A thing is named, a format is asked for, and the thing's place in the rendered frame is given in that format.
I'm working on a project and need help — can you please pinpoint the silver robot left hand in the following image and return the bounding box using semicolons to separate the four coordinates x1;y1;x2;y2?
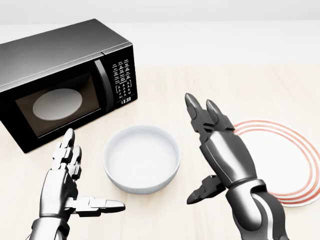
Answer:
38;128;126;219

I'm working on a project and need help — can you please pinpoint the white microwave turntable plate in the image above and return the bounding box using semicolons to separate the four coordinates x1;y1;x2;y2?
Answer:
32;88;83;121

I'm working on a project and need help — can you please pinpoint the white plate with red rings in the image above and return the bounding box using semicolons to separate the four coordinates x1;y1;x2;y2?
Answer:
231;119;320;208

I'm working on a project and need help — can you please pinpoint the black microwave oven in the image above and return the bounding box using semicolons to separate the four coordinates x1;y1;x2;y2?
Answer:
0;18;139;154

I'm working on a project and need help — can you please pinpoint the white bowl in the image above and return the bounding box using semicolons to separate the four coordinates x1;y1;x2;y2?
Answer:
102;125;181;195

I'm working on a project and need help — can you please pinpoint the silver robot right hand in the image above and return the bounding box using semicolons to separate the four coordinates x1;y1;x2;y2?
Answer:
184;92;258;205

